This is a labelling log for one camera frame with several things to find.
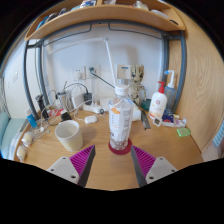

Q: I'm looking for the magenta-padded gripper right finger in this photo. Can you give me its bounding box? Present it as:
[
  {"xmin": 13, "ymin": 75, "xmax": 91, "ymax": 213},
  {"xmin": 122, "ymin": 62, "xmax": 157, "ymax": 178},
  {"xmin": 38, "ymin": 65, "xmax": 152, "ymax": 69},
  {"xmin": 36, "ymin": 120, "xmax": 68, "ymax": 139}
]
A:
[{"xmin": 130, "ymin": 144, "xmax": 179, "ymax": 188}]

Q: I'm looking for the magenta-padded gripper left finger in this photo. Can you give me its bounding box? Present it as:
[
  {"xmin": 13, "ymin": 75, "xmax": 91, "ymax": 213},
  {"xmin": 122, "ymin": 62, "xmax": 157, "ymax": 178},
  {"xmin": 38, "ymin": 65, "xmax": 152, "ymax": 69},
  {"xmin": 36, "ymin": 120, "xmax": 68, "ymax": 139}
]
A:
[{"xmin": 46, "ymin": 144, "xmax": 97, "ymax": 189}]

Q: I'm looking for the clear plastic water bottle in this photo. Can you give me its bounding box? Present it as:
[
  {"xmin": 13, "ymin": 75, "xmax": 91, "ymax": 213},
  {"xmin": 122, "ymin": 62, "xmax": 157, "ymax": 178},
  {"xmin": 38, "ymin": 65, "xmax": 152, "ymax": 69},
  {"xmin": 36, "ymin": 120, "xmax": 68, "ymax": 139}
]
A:
[{"xmin": 108, "ymin": 84, "xmax": 134, "ymax": 152}]

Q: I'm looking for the cream ceramic mug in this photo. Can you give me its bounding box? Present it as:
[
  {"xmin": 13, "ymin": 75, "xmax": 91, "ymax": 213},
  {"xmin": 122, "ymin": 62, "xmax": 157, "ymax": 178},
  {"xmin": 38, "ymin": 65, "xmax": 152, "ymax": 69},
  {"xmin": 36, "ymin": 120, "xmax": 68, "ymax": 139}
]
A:
[{"xmin": 54, "ymin": 119, "xmax": 84, "ymax": 153}]

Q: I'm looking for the small green packet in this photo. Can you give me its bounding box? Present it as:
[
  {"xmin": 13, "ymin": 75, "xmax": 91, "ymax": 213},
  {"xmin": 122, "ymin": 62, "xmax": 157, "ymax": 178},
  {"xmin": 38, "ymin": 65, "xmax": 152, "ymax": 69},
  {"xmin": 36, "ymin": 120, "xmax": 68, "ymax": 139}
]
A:
[{"xmin": 175, "ymin": 127, "xmax": 192, "ymax": 138}]

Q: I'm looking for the small white square clock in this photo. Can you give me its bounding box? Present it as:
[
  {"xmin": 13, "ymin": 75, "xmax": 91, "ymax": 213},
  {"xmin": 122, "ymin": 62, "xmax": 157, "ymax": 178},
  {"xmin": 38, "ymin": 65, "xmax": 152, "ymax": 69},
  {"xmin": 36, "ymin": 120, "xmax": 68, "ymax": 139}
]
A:
[{"xmin": 152, "ymin": 117, "xmax": 163, "ymax": 128}]

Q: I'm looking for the flat round red coaster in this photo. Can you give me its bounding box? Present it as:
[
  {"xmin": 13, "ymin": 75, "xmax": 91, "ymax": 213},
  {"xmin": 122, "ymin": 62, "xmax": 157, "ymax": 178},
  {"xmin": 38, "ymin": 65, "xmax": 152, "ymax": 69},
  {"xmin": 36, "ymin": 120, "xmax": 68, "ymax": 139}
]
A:
[{"xmin": 107, "ymin": 138, "xmax": 133, "ymax": 156}]

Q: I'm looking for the wrapped pale bun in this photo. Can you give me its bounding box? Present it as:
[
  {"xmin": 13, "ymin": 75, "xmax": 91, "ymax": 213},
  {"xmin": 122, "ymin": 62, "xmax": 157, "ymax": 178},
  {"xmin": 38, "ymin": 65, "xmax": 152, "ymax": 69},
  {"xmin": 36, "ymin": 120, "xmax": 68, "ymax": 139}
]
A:
[
  {"xmin": 21, "ymin": 130, "xmax": 36, "ymax": 146},
  {"xmin": 16, "ymin": 145, "xmax": 28, "ymax": 162}
]

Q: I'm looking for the flat white packet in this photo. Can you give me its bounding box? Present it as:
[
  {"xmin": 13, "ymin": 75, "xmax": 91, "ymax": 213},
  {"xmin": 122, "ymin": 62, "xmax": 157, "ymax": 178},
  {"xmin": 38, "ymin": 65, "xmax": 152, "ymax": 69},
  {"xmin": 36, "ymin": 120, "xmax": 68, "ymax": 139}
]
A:
[{"xmin": 171, "ymin": 118, "xmax": 188, "ymax": 128}]

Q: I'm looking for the grey metal ruler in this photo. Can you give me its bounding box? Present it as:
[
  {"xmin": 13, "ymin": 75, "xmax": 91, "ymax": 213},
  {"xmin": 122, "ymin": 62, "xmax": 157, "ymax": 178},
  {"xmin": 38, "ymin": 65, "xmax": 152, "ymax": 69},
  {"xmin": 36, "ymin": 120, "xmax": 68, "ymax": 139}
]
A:
[{"xmin": 139, "ymin": 109, "xmax": 152, "ymax": 130}]

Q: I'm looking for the small blue red box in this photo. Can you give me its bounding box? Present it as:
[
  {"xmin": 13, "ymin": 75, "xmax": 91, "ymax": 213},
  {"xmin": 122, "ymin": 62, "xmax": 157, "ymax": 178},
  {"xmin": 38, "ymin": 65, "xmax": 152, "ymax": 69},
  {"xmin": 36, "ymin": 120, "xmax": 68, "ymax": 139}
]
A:
[{"xmin": 161, "ymin": 111, "xmax": 174, "ymax": 124}]

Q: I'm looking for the black cube charger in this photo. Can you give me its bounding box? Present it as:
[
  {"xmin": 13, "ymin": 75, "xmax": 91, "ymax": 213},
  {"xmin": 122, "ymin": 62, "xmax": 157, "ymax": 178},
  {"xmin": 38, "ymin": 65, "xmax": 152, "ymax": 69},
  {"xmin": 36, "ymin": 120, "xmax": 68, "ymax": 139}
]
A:
[{"xmin": 60, "ymin": 110, "xmax": 72, "ymax": 122}]

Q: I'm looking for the small white oval case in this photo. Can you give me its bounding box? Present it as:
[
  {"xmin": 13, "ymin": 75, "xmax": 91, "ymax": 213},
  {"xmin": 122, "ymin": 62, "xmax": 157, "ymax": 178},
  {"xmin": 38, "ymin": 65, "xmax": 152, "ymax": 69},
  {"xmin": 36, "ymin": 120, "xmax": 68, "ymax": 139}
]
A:
[{"xmin": 84, "ymin": 114, "xmax": 99, "ymax": 125}]

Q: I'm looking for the red white packet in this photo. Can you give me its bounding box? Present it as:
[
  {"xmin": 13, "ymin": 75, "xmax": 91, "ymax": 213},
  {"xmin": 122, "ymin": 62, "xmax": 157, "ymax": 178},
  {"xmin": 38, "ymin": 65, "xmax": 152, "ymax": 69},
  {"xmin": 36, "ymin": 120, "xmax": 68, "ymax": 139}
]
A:
[{"xmin": 48, "ymin": 108, "xmax": 64, "ymax": 118}]

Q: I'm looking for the blue white-capped canister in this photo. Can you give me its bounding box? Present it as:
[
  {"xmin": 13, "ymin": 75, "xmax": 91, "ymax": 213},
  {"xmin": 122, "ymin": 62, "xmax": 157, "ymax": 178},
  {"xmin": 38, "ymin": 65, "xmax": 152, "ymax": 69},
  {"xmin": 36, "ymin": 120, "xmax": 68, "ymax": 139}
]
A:
[{"xmin": 24, "ymin": 108, "xmax": 38, "ymax": 129}]

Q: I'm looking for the white red-pump lotion bottle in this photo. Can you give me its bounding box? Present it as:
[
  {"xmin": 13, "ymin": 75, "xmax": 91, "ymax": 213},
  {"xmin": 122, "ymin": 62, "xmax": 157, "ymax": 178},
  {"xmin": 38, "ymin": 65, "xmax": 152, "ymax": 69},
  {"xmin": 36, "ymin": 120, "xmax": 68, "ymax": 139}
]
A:
[{"xmin": 147, "ymin": 81, "xmax": 168, "ymax": 120}]

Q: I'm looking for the dark green jar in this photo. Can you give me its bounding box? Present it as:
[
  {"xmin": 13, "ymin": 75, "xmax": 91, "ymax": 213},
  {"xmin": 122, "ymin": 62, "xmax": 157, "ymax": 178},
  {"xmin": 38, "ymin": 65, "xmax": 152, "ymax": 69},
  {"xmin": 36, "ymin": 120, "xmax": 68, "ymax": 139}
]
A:
[{"xmin": 140, "ymin": 99, "xmax": 153, "ymax": 113}]

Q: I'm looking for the white charger block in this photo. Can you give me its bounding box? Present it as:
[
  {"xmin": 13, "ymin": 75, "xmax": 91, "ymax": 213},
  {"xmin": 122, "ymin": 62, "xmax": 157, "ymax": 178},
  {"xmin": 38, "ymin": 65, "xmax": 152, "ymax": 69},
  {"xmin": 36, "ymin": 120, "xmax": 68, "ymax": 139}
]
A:
[{"xmin": 71, "ymin": 93, "xmax": 86, "ymax": 109}]

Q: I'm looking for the steel tumbler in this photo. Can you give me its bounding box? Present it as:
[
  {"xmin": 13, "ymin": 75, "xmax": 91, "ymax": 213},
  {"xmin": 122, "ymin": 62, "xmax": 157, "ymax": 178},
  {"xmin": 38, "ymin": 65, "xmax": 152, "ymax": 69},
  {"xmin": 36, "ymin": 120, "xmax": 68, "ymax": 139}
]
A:
[{"xmin": 57, "ymin": 91, "xmax": 69, "ymax": 107}]

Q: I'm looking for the black electric shaver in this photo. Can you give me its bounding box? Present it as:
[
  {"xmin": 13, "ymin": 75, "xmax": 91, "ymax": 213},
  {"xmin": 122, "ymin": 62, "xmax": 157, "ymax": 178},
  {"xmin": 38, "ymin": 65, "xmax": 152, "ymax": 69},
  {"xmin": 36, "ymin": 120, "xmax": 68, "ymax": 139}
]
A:
[{"xmin": 35, "ymin": 94, "xmax": 46, "ymax": 113}]

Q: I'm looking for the black plug adapter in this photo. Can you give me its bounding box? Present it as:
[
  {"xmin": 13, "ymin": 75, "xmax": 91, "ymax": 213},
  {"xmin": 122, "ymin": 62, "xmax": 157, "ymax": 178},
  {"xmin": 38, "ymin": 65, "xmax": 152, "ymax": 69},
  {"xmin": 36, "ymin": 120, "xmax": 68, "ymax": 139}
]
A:
[{"xmin": 83, "ymin": 92, "xmax": 93, "ymax": 105}]

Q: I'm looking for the clear spray bottle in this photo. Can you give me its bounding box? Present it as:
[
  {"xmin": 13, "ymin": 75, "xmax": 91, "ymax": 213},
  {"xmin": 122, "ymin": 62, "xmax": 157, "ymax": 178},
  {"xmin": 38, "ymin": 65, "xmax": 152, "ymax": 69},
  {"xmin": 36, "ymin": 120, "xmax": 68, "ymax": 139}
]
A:
[{"xmin": 163, "ymin": 69, "xmax": 177, "ymax": 111}]

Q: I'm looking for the brown tree-like figurine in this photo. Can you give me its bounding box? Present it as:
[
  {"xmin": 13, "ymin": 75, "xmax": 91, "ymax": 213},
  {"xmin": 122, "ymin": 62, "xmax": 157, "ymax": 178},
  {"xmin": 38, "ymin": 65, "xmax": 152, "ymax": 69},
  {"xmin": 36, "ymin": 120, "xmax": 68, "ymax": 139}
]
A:
[{"xmin": 129, "ymin": 64, "xmax": 147, "ymax": 106}]

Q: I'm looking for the white blue-labelled box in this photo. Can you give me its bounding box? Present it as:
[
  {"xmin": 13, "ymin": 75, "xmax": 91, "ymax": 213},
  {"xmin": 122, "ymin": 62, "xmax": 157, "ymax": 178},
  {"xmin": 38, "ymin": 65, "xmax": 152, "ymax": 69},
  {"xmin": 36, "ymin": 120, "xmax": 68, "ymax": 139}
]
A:
[{"xmin": 116, "ymin": 64, "xmax": 132, "ymax": 80}]

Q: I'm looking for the wooden side panel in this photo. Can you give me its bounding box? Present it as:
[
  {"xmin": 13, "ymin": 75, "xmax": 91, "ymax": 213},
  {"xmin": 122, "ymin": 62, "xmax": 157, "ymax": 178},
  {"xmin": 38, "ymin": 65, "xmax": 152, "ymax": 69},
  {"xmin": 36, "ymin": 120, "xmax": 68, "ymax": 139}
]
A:
[{"xmin": 163, "ymin": 0, "xmax": 224, "ymax": 154}]

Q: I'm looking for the white desk lamp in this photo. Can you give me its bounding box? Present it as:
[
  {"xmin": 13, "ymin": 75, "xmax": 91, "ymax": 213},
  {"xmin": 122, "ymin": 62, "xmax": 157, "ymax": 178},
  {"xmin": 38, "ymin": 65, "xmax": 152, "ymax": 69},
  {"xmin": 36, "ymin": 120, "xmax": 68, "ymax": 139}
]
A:
[{"xmin": 44, "ymin": 36, "xmax": 119, "ymax": 88}]

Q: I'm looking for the wooden shelf unit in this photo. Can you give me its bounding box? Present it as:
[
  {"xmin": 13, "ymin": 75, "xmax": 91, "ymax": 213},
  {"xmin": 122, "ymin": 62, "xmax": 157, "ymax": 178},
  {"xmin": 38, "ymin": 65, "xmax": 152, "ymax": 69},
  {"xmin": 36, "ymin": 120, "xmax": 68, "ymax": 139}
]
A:
[{"xmin": 24, "ymin": 0, "xmax": 187, "ymax": 41}]

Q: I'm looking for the black power cable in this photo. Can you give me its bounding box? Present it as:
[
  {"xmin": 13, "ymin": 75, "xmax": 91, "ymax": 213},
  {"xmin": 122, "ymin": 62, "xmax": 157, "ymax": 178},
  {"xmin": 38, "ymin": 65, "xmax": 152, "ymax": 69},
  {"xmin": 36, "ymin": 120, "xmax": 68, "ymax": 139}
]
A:
[{"xmin": 89, "ymin": 68, "xmax": 116, "ymax": 89}]

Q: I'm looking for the white wall outlet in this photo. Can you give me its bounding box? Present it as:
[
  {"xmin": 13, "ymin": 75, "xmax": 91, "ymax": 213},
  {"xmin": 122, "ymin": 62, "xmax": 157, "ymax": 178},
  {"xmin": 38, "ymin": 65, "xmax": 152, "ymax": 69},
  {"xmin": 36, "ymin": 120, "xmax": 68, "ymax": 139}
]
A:
[
  {"xmin": 72, "ymin": 66, "xmax": 87, "ymax": 81},
  {"xmin": 87, "ymin": 64, "xmax": 101, "ymax": 79}
]

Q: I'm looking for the grey metal bed frame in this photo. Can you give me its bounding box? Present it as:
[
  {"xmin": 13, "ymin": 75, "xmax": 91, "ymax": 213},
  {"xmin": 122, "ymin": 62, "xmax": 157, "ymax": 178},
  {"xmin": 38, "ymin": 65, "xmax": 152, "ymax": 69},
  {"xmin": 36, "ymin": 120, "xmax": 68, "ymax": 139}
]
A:
[{"xmin": 22, "ymin": 19, "xmax": 187, "ymax": 116}]

